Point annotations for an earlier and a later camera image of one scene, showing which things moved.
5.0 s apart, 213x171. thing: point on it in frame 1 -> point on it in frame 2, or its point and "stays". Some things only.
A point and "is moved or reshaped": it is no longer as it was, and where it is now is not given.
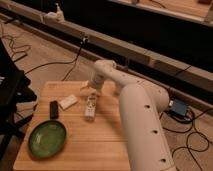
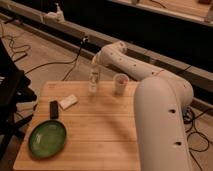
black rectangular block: x=54 y=109 stays
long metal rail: x=102 y=48 stays
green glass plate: x=47 y=138 stays
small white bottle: x=90 y=108 is moved or reshaped
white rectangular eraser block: x=68 y=102 stays
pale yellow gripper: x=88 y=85 -> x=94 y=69
